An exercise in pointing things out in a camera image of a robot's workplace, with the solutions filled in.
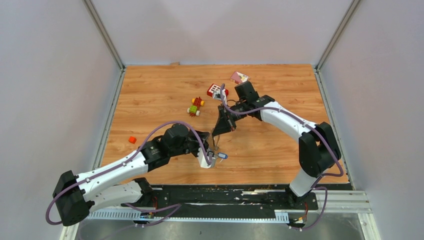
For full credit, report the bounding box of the aluminium frame post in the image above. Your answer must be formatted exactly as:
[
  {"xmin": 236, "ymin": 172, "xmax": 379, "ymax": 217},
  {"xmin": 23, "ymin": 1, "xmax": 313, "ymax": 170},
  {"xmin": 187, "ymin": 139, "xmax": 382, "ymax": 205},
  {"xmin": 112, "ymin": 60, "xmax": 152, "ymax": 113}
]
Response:
[
  {"xmin": 315, "ymin": 0, "xmax": 362, "ymax": 72},
  {"xmin": 82, "ymin": 0, "xmax": 126, "ymax": 72}
]

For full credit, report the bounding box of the small orange cube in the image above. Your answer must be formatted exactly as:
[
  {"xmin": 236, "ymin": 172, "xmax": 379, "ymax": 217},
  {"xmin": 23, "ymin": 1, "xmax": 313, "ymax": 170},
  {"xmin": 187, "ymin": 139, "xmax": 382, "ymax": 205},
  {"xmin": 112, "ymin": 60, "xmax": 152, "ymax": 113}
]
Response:
[{"xmin": 128, "ymin": 136, "xmax": 137, "ymax": 144}]

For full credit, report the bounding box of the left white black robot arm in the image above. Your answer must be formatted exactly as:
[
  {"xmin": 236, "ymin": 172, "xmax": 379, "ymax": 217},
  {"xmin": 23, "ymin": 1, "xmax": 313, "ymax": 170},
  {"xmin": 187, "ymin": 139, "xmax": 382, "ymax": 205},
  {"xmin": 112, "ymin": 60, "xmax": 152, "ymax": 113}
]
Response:
[{"xmin": 45, "ymin": 121, "xmax": 213, "ymax": 226}]

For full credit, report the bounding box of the colourful toy brick car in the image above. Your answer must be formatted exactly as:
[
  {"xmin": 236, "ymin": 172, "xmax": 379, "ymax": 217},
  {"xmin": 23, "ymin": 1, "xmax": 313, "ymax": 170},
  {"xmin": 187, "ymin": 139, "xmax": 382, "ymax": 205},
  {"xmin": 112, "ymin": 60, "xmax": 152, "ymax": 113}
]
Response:
[{"xmin": 186, "ymin": 97, "xmax": 205, "ymax": 117}]

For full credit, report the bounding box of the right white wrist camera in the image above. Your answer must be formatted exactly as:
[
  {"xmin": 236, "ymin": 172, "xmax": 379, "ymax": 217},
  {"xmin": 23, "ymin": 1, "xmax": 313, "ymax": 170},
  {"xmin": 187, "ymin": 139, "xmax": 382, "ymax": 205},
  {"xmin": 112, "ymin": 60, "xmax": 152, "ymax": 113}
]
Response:
[{"xmin": 212, "ymin": 89, "xmax": 228, "ymax": 101}]

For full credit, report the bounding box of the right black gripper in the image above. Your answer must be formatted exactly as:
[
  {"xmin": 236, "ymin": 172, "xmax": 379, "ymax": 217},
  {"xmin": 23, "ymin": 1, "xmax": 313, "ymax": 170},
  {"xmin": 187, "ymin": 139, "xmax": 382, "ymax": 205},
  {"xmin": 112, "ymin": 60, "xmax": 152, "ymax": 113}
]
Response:
[{"xmin": 212, "ymin": 101, "xmax": 248, "ymax": 137}]

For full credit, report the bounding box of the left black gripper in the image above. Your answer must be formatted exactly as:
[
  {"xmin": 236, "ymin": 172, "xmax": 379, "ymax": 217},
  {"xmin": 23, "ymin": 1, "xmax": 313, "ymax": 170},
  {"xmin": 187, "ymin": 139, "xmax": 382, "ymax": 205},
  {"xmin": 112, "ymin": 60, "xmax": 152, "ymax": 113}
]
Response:
[{"xmin": 170, "ymin": 129, "xmax": 210, "ymax": 160}]

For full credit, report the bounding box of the purple cable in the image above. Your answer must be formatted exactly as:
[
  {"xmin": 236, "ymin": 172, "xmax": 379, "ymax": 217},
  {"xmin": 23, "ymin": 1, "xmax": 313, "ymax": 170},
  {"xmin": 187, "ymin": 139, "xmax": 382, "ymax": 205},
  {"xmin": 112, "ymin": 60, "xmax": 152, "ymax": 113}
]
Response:
[
  {"xmin": 45, "ymin": 120, "xmax": 215, "ymax": 240},
  {"xmin": 219, "ymin": 83, "xmax": 345, "ymax": 232}
]

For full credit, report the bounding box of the left aluminium frame post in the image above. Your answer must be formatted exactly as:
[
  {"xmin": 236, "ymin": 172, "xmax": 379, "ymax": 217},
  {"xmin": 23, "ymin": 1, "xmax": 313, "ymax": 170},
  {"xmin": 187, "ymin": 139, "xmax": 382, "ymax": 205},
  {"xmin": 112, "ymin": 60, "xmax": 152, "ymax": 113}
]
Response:
[{"xmin": 82, "ymin": 0, "xmax": 126, "ymax": 72}]

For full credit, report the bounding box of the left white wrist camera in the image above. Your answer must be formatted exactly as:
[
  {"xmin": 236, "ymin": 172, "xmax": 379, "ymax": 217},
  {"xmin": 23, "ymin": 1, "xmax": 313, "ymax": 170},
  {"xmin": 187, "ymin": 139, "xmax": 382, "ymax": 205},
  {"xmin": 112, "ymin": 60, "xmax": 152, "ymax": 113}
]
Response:
[{"xmin": 196, "ymin": 148, "xmax": 217, "ymax": 169}]

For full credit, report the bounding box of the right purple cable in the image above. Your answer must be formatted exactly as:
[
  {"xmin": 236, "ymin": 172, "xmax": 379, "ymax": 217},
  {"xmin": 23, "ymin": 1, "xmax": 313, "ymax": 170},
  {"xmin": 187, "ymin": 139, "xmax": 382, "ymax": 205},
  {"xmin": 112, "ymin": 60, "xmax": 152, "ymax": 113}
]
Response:
[{"xmin": 219, "ymin": 83, "xmax": 345, "ymax": 232}]

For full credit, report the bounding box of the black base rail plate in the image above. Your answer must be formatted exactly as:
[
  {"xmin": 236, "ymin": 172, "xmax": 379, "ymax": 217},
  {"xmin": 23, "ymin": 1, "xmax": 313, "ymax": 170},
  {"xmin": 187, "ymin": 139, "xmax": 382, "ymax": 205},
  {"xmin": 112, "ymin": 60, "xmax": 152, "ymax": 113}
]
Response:
[{"xmin": 89, "ymin": 184, "xmax": 374, "ymax": 224}]

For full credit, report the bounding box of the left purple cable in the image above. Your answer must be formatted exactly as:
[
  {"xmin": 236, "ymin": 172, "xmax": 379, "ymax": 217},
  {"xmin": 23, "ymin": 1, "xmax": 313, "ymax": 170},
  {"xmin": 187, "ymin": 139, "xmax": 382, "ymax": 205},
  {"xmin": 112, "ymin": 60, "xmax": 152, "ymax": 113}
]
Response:
[{"xmin": 45, "ymin": 120, "xmax": 215, "ymax": 240}]

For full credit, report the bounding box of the red window toy brick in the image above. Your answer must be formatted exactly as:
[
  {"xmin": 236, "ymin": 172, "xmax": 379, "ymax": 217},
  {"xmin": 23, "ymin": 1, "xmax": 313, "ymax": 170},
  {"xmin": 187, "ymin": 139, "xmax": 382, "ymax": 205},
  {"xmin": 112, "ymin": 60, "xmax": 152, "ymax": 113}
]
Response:
[{"xmin": 206, "ymin": 83, "xmax": 229, "ymax": 98}]

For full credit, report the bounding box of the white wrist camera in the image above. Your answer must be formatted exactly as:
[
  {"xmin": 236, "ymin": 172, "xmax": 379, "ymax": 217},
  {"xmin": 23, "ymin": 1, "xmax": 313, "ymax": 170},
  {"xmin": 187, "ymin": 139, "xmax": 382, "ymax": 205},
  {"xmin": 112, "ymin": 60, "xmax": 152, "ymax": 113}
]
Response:
[
  {"xmin": 196, "ymin": 148, "xmax": 217, "ymax": 169},
  {"xmin": 212, "ymin": 89, "xmax": 228, "ymax": 101}
]

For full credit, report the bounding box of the pink picture toy block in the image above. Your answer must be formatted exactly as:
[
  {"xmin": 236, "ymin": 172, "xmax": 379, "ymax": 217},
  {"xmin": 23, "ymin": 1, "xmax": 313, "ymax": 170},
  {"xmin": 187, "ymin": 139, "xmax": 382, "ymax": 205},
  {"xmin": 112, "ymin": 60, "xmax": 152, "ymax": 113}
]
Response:
[{"xmin": 230, "ymin": 71, "xmax": 250, "ymax": 85}]

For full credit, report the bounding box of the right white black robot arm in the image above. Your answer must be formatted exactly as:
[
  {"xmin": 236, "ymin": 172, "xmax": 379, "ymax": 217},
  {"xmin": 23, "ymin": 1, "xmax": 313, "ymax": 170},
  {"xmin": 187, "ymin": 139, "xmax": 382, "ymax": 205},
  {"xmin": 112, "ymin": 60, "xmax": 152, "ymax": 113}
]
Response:
[{"xmin": 208, "ymin": 81, "xmax": 344, "ymax": 209}]

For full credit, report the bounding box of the large clear keyring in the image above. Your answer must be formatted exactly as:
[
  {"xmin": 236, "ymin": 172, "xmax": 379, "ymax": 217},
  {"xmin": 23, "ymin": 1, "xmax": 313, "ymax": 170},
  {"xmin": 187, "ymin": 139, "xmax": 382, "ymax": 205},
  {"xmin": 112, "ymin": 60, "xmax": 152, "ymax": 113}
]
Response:
[{"xmin": 212, "ymin": 135, "xmax": 221, "ymax": 151}]

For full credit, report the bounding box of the right aluminium frame post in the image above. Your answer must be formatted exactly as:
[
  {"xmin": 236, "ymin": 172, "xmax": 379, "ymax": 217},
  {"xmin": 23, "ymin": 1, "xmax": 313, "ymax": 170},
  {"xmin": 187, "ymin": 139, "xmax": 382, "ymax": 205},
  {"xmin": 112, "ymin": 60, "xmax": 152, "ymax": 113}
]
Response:
[{"xmin": 315, "ymin": 0, "xmax": 362, "ymax": 72}]

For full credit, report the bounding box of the bunch of coloured keys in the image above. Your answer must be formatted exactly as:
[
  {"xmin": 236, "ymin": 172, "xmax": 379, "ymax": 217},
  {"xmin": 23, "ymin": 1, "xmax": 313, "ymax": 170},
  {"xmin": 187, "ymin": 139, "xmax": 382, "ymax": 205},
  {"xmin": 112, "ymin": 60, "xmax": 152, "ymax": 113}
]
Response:
[{"xmin": 215, "ymin": 152, "xmax": 228, "ymax": 162}]

